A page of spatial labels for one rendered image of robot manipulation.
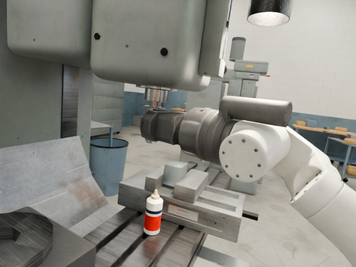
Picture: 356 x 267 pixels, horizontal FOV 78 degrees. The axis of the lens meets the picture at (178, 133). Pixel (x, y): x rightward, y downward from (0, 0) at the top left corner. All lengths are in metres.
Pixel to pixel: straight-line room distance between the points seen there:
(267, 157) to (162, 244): 0.36
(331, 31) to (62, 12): 7.05
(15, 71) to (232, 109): 0.54
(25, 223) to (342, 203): 0.33
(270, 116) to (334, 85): 6.80
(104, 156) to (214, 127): 2.38
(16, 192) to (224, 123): 0.54
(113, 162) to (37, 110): 2.03
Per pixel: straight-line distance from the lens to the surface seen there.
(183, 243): 0.58
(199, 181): 0.63
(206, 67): 0.42
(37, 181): 0.72
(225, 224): 0.60
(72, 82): 0.80
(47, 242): 0.24
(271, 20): 0.51
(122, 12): 0.41
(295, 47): 7.11
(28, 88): 0.71
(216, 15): 0.43
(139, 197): 0.66
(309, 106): 6.99
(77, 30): 0.45
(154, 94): 0.45
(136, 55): 0.38
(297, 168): 0.37
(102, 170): 2.74
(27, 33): 0.53
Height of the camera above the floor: 1.30
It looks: 10 degrees down
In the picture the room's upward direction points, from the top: 7 degrees clockwise
